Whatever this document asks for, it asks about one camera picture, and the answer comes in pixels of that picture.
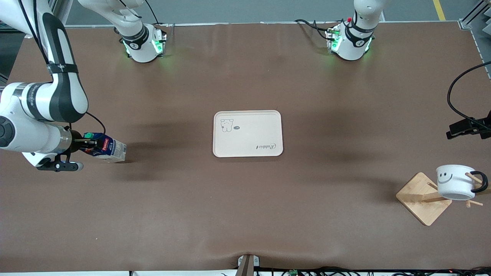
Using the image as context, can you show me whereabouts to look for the blue milk carton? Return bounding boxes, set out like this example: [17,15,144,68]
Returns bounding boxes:
[80,132,127,163]

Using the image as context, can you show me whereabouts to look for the white cup black handle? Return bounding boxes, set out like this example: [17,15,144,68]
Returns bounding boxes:
[436,164,489,201]

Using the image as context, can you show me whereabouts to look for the wooden cup rack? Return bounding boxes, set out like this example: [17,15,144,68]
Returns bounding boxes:
[396,172,491,226]

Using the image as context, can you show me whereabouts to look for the cream plastic tray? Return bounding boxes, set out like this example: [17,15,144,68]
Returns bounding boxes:
[213,110,284,158]

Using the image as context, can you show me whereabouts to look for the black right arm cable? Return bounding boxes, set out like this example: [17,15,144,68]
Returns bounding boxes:
[17,0,107,135]

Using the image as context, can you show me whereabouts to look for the aluminium frame profile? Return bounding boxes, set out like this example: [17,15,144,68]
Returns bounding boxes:
[458,0,491,30]

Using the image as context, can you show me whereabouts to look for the black right base cable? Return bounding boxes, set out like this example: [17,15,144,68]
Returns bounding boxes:
[143,0,170,28]

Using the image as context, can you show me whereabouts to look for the black base cable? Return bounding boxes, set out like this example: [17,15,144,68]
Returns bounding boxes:
[143,0,170,28]
[294,19,331,40]

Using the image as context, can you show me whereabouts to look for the black left base cable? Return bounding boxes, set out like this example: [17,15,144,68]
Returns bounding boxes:
[294,19,331,40]

